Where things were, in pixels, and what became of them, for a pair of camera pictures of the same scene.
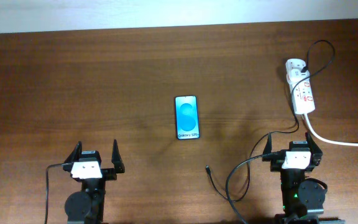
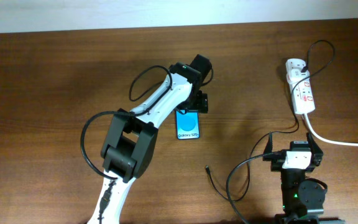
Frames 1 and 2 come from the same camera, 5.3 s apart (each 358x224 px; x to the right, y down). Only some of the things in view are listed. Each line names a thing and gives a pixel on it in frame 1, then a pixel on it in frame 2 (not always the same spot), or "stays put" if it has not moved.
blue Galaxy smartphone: x=187 y=119 stays put
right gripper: x=316 y=154 stays put
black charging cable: x=279 y=132 stays put
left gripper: x=110 y=173 -> x=200 y=102
